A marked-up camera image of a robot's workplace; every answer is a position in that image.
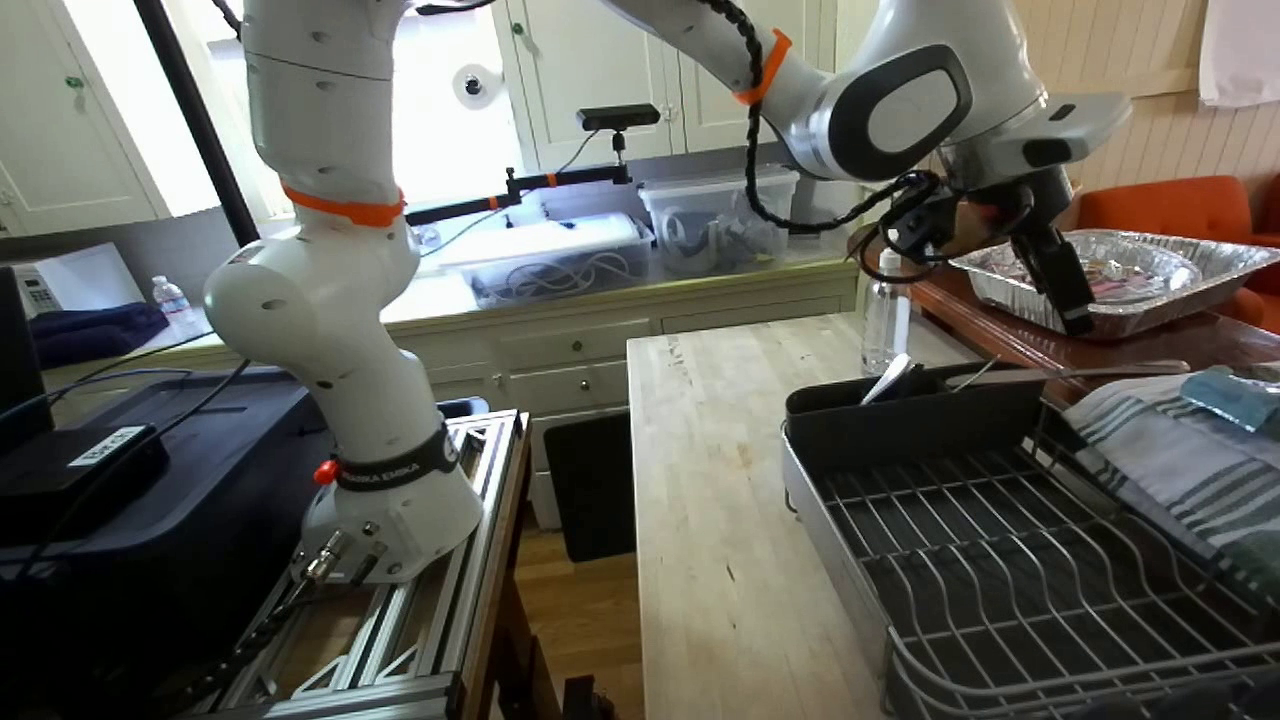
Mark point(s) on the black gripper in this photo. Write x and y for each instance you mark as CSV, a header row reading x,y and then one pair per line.
x,y
933,218

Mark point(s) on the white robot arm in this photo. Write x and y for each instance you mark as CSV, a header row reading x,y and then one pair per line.
x,y
942,106

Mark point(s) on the aluminium foil tray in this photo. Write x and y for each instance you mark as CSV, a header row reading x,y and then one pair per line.
x,y
1136,282

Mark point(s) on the brown wooden side table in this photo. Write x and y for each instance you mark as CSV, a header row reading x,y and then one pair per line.
x,y
1010,341

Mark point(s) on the utensil in cutlery holder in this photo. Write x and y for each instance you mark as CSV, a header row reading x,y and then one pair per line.
x,y
897,369

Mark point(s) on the clear sanitizer pump bottle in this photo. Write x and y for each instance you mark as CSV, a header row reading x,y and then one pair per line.
x,y
887,315

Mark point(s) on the teal sponge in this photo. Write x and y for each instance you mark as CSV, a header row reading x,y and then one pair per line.
x,y
1243,402

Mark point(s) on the green striped dish towel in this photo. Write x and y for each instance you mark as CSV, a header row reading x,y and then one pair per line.
x,y
1200,478

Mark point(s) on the clear plastic storage bin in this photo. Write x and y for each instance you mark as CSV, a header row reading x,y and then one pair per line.
x,y
709,224

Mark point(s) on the small water bottle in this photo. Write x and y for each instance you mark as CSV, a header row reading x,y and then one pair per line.
x,y
168,296

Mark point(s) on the black computer box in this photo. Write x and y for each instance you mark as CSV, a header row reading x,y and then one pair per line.
x,y
128,604

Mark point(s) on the black wire drying rack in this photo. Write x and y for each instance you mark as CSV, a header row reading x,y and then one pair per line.
x,y
995,585

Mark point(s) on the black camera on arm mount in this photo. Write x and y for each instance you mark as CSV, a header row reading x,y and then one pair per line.
x,y
610,116

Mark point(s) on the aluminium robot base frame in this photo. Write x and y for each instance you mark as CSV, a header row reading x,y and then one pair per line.
x,y
415,648

